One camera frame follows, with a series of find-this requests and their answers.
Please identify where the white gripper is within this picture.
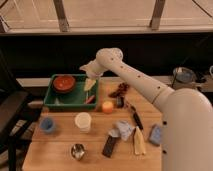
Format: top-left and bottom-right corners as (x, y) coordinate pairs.
(80, 62), (102, 91)

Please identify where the blue cup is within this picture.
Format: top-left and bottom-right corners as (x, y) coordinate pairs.
(39, 117), (55, 134)

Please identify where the silver metal cup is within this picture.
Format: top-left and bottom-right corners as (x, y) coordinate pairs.
(71, 144), (85, 160)

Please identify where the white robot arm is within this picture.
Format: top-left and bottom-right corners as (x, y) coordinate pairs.
(81, 48), (213, 171)

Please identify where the red pen in tray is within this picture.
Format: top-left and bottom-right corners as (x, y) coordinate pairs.
(84, 95), (96, 104)

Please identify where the green plastic tray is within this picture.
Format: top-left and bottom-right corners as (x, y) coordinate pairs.
(43, 74), (98, 111)

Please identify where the red-brown bowl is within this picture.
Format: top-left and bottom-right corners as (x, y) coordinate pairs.
(52, 75), (76, 93)

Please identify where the small dark object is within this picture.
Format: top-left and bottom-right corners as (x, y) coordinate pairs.
(116, 96), (124, 108)

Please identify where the dark rectangular remote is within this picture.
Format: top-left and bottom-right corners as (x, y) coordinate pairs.
(102, 135), (118, 158)

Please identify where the black chair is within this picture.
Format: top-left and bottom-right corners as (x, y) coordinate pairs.
(0, 49), (41, 171)

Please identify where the yellow banana peel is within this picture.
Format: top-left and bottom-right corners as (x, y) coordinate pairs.
(134, 127), (146, 155)

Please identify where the blue sponge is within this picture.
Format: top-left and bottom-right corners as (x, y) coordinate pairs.
(149, 124), (162, 146)

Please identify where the metal pot with lid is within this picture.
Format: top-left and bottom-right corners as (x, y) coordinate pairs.
(172, 67), (196, 89)

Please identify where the black handled tool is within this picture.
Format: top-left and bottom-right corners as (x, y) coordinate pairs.
(127, 103), (143, 130)

